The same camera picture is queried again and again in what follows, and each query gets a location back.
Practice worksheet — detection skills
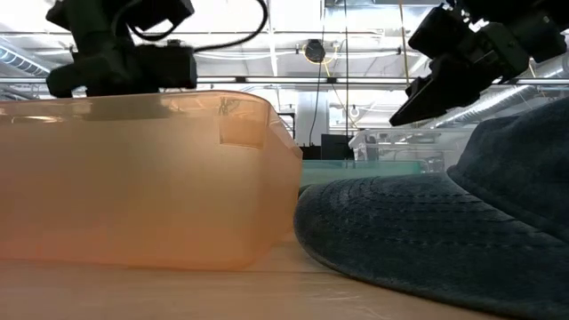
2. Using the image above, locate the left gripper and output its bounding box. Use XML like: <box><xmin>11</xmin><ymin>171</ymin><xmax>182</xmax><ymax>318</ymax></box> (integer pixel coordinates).
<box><xmin>44</xmin><ymin>0</ymin><xmax>198</xmax><ymax>99</ymax></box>

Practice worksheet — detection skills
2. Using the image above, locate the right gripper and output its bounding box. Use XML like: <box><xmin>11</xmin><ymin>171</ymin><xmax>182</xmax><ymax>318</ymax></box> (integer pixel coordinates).
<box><xmin>389</xmin><ymin>21</ymin><xmax>532</xmax><ymax>128</ymax></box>

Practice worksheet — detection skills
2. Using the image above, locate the dark blue denim cap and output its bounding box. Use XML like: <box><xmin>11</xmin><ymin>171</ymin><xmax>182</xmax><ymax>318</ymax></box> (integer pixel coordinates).
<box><xmin>293</xmin><ymin>96</ymin><xmax>569</xmax><ymax>320</ymax></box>

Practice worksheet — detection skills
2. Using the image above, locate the clear plastic bin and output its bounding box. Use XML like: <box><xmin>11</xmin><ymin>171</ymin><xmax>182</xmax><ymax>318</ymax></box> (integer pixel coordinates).
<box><xmin>348</xmin><ymin>127</ymin><xmax>479</xmax><ymax>176</ymax></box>

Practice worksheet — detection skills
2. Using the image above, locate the green translucent plastic bin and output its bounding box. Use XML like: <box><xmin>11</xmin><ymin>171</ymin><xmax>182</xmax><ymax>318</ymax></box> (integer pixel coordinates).
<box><xmin>300</xmin><ymin>159</ymin><xmax>424</xmax><ymax>188</ymax></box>

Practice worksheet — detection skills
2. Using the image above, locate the black computer case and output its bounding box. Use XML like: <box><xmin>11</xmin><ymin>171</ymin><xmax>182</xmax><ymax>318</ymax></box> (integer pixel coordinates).
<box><xmin>301</xmin><ymin>132</ymin><xmax>356</xmax><ymax>162</ymax></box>

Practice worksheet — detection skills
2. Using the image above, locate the orange translucent plastic bin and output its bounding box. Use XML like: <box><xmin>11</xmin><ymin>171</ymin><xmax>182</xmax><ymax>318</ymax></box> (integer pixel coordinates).
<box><xmin>0</xmin><ymin>89</ymin><xmax>305</xmax><ymax>273</ymax></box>

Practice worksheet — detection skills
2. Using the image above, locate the yellow cable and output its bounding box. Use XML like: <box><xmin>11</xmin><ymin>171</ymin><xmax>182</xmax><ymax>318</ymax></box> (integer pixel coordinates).
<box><xmin>397</xmin><ymin>0</ymin><xmax>413</xmax><ymax>91</ymax></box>

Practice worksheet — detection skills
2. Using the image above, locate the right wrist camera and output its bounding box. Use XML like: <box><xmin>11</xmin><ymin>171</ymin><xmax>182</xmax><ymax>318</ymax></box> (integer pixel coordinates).
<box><xmin>408</xmin><ymin>4</ymin><xmax>473</xmax><ymax>61</ymax></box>

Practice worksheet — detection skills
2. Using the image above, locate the silver ceiling duct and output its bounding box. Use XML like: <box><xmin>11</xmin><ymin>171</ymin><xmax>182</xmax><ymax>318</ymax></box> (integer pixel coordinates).
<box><xmin>0</xmin><ymin>44</ymin><xmax>52</xmax><ymax>78</ymax></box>
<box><xmin>421</xmin><ymin>52</ymin><xmax>569</xmax><ymax>131</ymax></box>

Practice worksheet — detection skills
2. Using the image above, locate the black coiled cable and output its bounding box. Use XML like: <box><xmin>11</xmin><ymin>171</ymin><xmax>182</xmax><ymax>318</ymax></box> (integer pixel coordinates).
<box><xmin>342</xmin><ymin>0</ymin><xmax>351</xmax><ymax>171</ymax></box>

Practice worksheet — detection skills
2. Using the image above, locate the black ceiling cable reel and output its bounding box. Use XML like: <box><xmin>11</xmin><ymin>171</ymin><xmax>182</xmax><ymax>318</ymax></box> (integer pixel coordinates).
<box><xmin>303</xmin><ymin>38</ymin><xmax>327</xmax><ymax>64</ymax></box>

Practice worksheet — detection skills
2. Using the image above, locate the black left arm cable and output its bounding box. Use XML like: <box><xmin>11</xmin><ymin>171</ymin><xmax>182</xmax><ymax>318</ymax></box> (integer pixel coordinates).
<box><xmin>109</xmin><ymin>0</ymin><xmax>269</xmax><ymax>54</ymax></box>

